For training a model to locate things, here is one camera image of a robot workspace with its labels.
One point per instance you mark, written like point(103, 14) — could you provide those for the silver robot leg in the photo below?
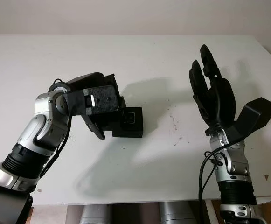
point(95, 214)
point(176, 213)

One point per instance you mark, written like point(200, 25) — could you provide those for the black camera box base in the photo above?
point(135, 130)

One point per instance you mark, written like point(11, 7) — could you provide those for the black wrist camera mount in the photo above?
point(100, 100)
point(254, 116)

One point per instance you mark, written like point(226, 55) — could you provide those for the black RealSense box lid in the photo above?
point(110, 123)

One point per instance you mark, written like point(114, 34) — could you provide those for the small silver depth camera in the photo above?
point(129, 117)

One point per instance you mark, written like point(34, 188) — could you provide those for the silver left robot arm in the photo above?
point(42, 128)

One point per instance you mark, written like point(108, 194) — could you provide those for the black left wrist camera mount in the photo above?
point(100, 100)

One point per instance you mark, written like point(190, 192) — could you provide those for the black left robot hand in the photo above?
point(88, 80)

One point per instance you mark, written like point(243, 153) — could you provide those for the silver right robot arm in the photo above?
point(233, 168)

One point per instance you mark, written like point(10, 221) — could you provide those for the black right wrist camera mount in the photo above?
point(254, 116)

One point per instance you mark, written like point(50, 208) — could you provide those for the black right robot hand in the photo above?
point(217, 100)

